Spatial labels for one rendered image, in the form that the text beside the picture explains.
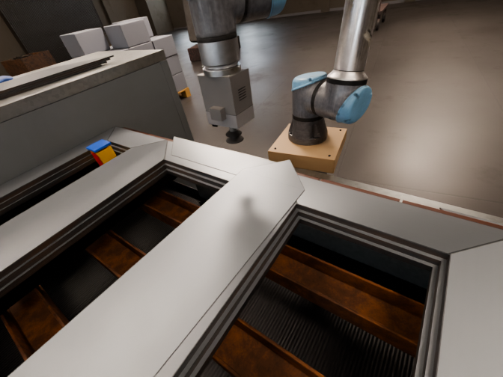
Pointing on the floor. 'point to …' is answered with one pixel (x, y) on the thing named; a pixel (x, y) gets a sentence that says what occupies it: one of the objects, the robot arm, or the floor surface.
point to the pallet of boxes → (118, 30)
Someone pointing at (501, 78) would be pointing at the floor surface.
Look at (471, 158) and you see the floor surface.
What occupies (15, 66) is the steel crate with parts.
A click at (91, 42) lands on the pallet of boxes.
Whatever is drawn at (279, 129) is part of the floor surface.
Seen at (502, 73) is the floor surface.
